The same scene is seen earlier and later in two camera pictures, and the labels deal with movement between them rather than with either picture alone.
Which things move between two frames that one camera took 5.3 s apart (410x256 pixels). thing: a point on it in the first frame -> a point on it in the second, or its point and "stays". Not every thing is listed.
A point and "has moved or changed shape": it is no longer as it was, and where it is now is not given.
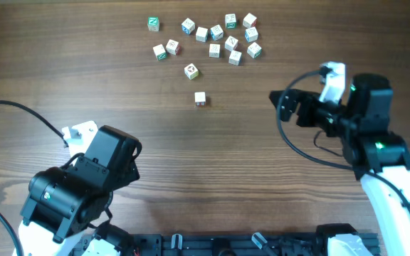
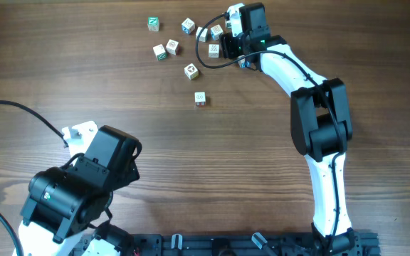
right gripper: x=309 y=104 -> x=226 y=48
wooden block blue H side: x=235 y=57 has moved or changed shape
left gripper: x=130 y=174 stays
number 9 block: x=200 y=98 stays
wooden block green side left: x=160 y=52 stays
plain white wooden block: x=201 y=34 stays
